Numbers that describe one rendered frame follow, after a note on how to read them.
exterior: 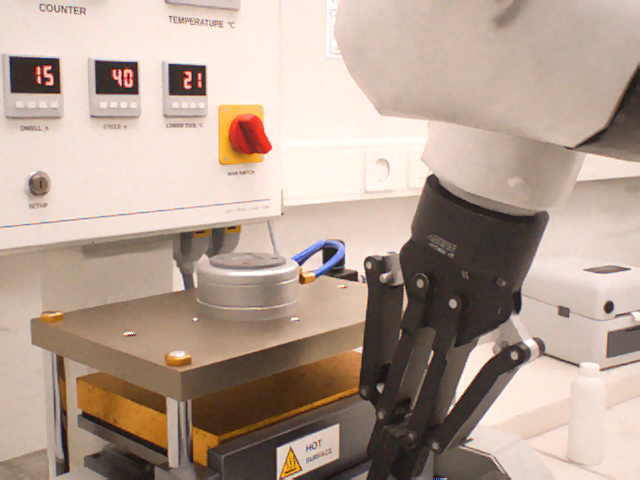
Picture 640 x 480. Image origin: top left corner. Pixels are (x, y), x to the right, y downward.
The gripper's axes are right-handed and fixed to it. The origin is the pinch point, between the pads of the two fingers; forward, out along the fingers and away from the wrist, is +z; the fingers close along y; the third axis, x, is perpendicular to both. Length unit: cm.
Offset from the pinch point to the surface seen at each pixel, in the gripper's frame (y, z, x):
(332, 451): -3.9, 0.9, -1.5
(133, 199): -31.0, -6.2, -1.4
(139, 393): -16.5, 2.1, -8.8
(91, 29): -35.6, -19.3, -4.9
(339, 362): -11.4, 0.3, 6.9
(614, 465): -5, 31, 72
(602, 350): -22, 28, 99
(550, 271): -38, 20, 102
